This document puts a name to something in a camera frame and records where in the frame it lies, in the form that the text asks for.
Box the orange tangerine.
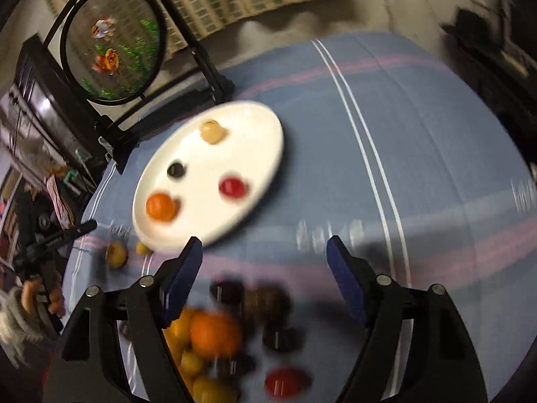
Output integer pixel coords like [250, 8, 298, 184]
[145, 192, 179, 222]
[190, 311, 243, 359]

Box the pink cloth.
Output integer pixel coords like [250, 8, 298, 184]
[44, 174, 80, 227]

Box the large yellow-brown round fruit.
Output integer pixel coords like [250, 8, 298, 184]
[192, 375, 240, 403]

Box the orange-yellow round fruit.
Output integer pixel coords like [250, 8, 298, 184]
[165, 308, 198, 351]

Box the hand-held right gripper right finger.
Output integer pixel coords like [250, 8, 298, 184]
[326, 235, 489, 403]

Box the pale peeled round fruit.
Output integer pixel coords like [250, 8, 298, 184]
[199, 120, 228, 145]

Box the red cherry tomato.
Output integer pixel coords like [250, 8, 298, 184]
[264, 367, 312, 399]
[219, 175, 251, 200]

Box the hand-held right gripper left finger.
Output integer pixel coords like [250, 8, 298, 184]
[44, 236, 203, 403]

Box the black chair with embroidered back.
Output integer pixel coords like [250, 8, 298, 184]
[42, 0, 236, 174]

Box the person's left forearm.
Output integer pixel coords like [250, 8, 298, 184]
[0, 287, 47, 368]

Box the person's left hand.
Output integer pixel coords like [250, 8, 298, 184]
[21, 276, 65, 317]

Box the white oval plate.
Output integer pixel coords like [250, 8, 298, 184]
[132, 101, 285, 252]

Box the yellow-green round fruit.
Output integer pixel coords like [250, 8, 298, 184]
[105, 241, 129, 268]

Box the blue striped blanket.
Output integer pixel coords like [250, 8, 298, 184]
[61, 31, 537, 403]

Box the small yellow round fruit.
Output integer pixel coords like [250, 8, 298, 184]
[180, 349, 206, 378]

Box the large dark water chestnut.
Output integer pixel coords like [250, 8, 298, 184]
[243, 285, 291, 317]

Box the black computer desk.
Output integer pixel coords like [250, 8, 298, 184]
[440, 0, 537, 143]

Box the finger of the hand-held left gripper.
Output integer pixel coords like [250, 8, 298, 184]
[25, 219, 98, 261]

